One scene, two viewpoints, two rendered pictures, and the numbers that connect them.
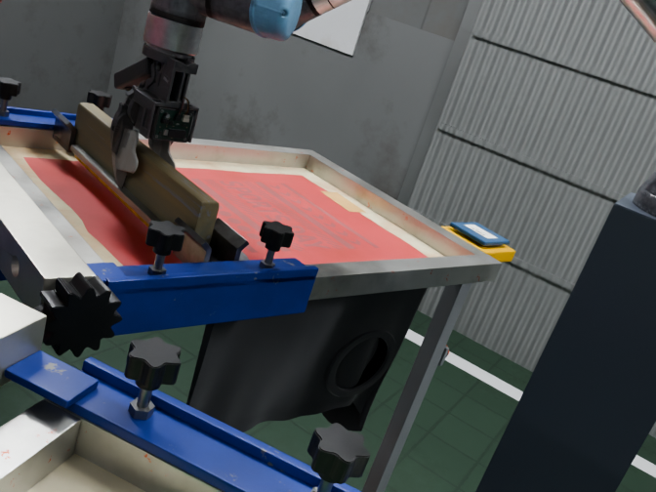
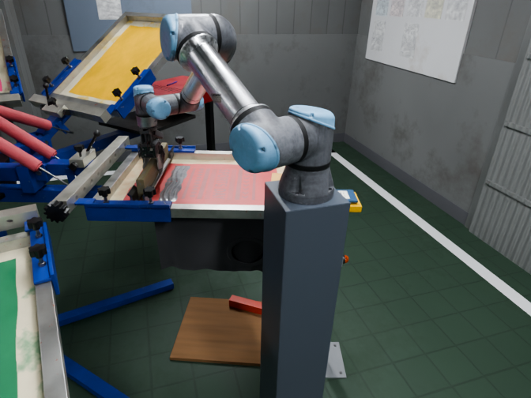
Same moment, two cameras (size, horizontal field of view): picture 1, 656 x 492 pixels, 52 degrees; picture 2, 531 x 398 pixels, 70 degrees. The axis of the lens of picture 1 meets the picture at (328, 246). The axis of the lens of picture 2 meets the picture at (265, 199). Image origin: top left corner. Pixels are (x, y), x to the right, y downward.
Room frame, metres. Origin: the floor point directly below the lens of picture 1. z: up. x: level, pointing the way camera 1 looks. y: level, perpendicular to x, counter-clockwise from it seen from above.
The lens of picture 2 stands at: (0.28, -1.08, 1.67)
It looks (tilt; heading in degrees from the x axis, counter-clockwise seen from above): 28 degrees down; 46
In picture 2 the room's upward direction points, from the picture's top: 1 degrees clockwise
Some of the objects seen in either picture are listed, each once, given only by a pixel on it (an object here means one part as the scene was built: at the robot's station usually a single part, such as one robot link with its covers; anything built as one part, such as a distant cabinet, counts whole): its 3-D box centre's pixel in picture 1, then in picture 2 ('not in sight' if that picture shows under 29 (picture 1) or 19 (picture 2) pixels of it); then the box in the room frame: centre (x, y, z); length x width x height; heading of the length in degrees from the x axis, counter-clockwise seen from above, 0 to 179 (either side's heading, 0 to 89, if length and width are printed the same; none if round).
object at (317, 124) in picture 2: not in sight; (308, 133); (1.00, -0.48, 1.37); 0.13 x 0.12 x 0.14; 174
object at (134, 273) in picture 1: (210, 289); (129, 209); (0.76, 0.12, 0.98); 0.30 x 0.05 x 0.07; 137
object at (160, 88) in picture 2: not in sight; (178, 91); (1.70, 1.30, 1.06); 0.61 x 0.46 x 0.12; 17
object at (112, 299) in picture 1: (72, 307); (58, 209); (0.55, 0.21, 1.02); 0.07 x 0.06 x 0.07; 137
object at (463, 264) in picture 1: (243, 203); (206, 179); (1.12, 0.16, 0.97); 0.79 x 0.58 x 0.04; 137
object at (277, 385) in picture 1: (298, 353); (216, 242); (1.04, -0.01, 0.77); 0.46 x 0.09 x 0.36; 137
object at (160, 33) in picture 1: (175, 36); (148, 121); (0.95, 0.29, 1.23); 0.08 x 0.08 x 0.05
